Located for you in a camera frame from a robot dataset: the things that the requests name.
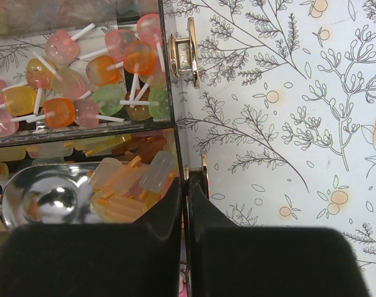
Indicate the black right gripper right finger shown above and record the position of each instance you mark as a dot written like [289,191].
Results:
[206,248]

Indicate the silver metal scoop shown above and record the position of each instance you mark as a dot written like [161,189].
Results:
[49,194]

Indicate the floral patterned table mat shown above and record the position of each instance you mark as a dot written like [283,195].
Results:
[286,114]

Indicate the clear divided candy box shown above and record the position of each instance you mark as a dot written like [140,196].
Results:
[92,81]

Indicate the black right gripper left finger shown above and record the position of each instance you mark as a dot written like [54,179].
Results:
[160,276]

